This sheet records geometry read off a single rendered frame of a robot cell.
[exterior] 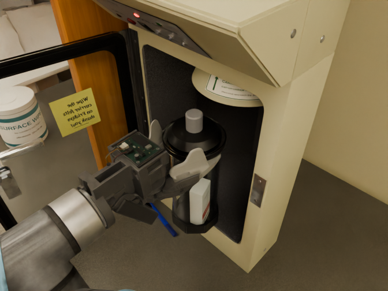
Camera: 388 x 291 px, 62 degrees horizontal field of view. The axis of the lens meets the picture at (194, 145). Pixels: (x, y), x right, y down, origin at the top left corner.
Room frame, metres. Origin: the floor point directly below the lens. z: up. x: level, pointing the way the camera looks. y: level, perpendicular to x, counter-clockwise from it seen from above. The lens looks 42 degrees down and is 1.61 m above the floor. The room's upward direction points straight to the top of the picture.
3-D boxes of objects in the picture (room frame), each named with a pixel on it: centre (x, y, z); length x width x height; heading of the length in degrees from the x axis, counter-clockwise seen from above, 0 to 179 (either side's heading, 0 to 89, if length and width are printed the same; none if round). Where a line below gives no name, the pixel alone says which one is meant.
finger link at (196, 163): (0.36, 0.00, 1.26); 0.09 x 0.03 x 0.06; 111
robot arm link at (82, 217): (0.26, 0.16, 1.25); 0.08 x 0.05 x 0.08; 46
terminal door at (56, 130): (0.45, 0.24, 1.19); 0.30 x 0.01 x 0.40; 126
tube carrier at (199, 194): (0.42, 0.00, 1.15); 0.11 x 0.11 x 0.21
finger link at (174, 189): (0.33, 0.04, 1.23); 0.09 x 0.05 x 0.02; 111
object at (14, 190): (0.38, 0.32, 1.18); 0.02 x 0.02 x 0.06; 36
